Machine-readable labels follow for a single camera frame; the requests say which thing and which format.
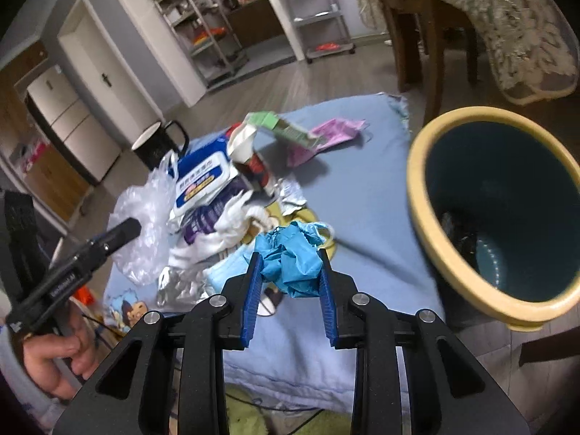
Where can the clear plastic bag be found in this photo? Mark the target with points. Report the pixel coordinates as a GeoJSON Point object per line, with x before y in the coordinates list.
{"type": "Point", "coordinates": [143, 259]}

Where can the wooden dining chair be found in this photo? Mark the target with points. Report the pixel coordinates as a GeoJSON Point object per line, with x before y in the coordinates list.
{"type": "Point", "coordinates": [415, 23]}

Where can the black ceramic mug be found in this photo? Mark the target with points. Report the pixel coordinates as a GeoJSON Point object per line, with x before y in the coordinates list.
{"type": "Point", "coordinates": [155, 141]}

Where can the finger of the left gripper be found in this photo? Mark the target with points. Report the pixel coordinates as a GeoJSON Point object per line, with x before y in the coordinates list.
{"type": "Point", "coordinates": [117, 237]}

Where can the pink crumpled face mask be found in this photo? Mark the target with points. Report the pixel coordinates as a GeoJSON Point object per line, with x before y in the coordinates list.
{"type": "Point", "coordinates": [333, 132]}

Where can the person's left sleeve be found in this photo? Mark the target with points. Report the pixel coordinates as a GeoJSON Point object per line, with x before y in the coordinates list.
{"type": "Point", "coordinates": [40, 408]}

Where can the green and white carton box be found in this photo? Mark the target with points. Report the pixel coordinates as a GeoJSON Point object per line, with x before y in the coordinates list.
{"type": "Point", "coordinates": [271, 122]}

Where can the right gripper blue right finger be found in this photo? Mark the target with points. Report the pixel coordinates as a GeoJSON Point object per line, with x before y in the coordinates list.
{"type": "Point", "coordinates": [326, 299]}

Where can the black plastic garbage bag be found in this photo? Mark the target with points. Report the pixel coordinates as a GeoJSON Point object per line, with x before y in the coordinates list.
{"type": "Point", "coordinates": [461, 231]}

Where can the white paper cup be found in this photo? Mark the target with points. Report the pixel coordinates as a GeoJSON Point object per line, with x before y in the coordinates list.
{"type": "Point", "coordinates": [240, 149]}

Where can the white door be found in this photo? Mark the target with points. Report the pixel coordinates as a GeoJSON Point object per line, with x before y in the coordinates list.
{"type": "Point", "coordinates": [105, 73]}

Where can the steel kitchen shelving rack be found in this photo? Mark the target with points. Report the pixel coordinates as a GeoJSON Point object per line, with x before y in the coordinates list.
{"type": "Point", "coordinates": [206, 36]}

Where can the blue glove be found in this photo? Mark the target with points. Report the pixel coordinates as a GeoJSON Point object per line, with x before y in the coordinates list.
{"type": "Point", "coordinates": [291, 257]}

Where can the blue wet wipes pack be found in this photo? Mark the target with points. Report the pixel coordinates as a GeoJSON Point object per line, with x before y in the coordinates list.
{"type": "Point", "coordinates": [201, 174]}

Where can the white refrigerator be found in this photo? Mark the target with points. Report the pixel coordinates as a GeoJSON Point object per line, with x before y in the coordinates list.
{"type": "Point", "coordinates": [66, 119]}

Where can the person's left hand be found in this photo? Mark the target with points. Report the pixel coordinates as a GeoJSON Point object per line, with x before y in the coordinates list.
{"type": "Point", "coordinates": [39, 354]}

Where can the grey rolling utility cart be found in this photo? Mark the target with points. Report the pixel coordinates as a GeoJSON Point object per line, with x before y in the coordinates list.
{"type": "Point", "coordinates": [320, 27]}

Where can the silver blue foil wrapper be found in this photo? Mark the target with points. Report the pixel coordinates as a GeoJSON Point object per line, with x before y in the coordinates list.
{"type": "Point", "coordinates": [180, 287]}

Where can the teal and yellow trash bin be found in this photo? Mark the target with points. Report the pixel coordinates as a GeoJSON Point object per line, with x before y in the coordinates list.
{"type": "Point", "coordinates": [520, 185]}

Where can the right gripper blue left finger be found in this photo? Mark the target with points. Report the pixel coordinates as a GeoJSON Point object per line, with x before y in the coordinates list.
{"type": "Point", "coordinates": [252, 298]}

